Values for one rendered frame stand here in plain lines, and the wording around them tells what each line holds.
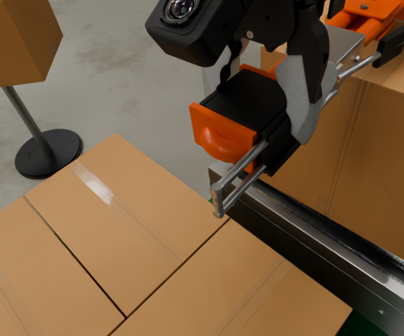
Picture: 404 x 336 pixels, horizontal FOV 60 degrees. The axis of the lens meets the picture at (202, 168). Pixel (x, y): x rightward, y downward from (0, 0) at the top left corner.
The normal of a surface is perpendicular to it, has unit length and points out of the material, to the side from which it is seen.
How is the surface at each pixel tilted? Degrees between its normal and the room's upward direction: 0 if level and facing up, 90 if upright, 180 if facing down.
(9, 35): 90
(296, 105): 89
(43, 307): 0
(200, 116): 90
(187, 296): 0
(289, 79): 89
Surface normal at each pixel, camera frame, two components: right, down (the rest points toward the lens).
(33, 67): 0.06, 0.75
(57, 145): -0.11, -0.65
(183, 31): -0.42, -0.30
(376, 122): -0.66, 0.61
